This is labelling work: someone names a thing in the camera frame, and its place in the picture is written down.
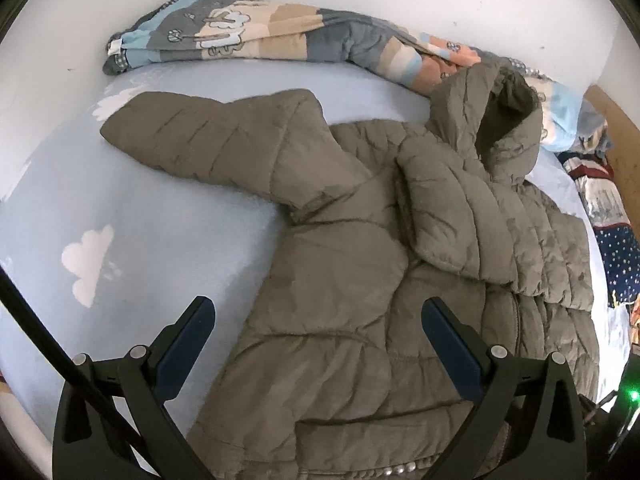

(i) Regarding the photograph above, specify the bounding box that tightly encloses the light blue cloud bedsheet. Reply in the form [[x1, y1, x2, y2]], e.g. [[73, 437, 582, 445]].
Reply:
[[0, 56, 633, 443]]

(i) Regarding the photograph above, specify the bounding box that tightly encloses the patchwork cartoon rolled quilt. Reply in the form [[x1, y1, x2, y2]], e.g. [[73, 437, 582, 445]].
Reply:
[[102, 0, 609, 154]]

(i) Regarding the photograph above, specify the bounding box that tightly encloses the wooden headboard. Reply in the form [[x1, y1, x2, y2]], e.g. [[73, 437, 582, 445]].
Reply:
[[585, 84, 640, 235]]

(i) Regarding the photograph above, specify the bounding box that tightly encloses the orange yellow crumpled cloth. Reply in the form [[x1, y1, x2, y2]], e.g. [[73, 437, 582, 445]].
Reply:
[[629, 295, 640, 346]]

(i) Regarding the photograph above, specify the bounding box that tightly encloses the navy starred striped pillow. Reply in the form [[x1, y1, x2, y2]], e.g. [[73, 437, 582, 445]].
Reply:
[[558, 152, 639, 310]]

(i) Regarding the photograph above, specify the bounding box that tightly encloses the olive quilted hooded coat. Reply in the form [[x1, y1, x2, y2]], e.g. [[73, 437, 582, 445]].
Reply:
[[101, 61, 599, 479]]

